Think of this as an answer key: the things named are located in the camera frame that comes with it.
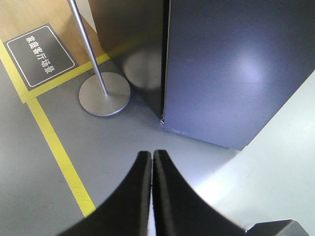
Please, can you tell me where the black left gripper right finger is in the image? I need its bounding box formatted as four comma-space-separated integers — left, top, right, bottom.
152, 150, 245, 236

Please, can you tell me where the dark fridge door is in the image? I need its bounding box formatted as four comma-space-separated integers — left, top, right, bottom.
164, 0, 315, 150

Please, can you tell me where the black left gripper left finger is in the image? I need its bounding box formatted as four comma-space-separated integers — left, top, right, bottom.
59, 151, 152, 236

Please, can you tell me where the dark floor sign sticker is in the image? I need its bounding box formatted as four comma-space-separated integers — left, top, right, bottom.
4, 24, 78, 90

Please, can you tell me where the yellow floor tape line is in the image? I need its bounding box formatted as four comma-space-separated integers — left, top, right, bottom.
0, 42, 96, 217

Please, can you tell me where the silver stanchion pole stand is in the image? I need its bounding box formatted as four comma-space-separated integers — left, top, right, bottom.
68, 0, 131, 117

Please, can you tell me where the dark grey fridge body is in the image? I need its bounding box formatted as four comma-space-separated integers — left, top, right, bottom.
89, 0, 170, 119

